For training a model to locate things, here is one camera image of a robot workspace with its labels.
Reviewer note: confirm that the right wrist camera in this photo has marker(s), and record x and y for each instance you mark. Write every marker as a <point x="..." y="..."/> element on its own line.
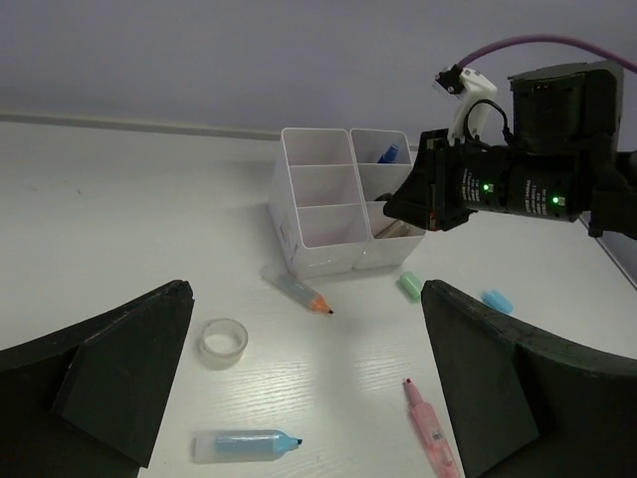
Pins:
<point x="468" y="86"/>

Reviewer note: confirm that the grey eraser block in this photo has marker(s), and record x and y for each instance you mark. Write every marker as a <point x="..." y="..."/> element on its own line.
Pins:
<point x="396" y="229"/>

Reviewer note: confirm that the white right organizer box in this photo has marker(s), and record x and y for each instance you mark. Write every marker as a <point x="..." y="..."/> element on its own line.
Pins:
<point x="378" y="182"/>

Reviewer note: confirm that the blue highlighter pen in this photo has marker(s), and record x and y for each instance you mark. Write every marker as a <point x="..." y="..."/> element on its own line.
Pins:
<point x="234" y="446"/>

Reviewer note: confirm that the green highlighter cap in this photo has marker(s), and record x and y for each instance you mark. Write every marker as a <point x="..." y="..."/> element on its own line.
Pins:
<point x="410" y="285"/>

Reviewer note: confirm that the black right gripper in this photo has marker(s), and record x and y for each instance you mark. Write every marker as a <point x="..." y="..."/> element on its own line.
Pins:
<point x="448" y="183"/>

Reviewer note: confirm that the blue highlighter cap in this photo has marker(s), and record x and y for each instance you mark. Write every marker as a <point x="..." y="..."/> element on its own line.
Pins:
<point x="497" y="301"/>

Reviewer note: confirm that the orange tip clear highlighter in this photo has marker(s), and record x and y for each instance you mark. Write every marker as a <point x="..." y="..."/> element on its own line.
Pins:
<point x="296" y="290"/>

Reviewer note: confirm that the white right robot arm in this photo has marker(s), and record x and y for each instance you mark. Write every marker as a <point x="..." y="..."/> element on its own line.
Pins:
<point x="576" y="109"/>

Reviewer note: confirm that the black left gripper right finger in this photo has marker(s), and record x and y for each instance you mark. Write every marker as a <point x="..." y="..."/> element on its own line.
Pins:
<point x="524" y="402"/>

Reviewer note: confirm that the white left organizer box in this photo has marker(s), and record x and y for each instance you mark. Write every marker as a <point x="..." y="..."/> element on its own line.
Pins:
<point x="315" y="202"/>

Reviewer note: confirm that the clear tape roll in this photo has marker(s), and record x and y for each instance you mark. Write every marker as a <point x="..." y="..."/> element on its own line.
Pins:
<point x="222" y="343"/>

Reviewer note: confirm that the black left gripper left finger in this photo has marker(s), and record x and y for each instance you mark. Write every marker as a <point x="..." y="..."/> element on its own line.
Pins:
<point x="88" y="400"/>

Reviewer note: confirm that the blue capped glue bottle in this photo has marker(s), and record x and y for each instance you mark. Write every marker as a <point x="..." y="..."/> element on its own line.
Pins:
<point x="390" y="155"/>

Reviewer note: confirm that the pink highlighter pen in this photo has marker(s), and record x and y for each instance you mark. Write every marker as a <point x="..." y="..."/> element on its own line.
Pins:
<point x="433" y="439"/>

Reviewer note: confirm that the white organizer box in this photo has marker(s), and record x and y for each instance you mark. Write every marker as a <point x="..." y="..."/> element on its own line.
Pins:
<point x="378" y="182"/>
<point x="315" y="202"/>

